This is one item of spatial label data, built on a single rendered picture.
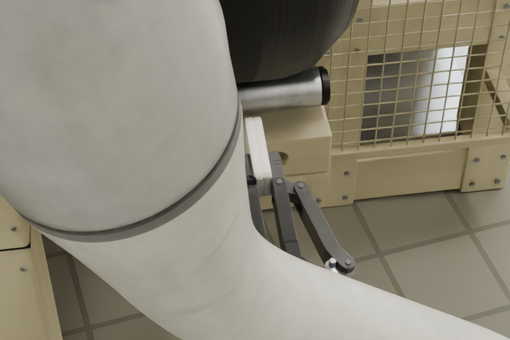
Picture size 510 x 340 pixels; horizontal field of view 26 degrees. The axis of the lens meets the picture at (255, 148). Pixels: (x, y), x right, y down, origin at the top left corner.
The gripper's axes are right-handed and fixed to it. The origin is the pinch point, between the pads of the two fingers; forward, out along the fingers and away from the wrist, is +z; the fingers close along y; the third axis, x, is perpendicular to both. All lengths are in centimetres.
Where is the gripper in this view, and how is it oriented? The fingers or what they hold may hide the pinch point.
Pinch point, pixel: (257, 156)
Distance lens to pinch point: 99.8
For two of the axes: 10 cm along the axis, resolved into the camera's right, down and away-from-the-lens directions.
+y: -9.9, 1.0, -1.0
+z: -1.4, -7.9, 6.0
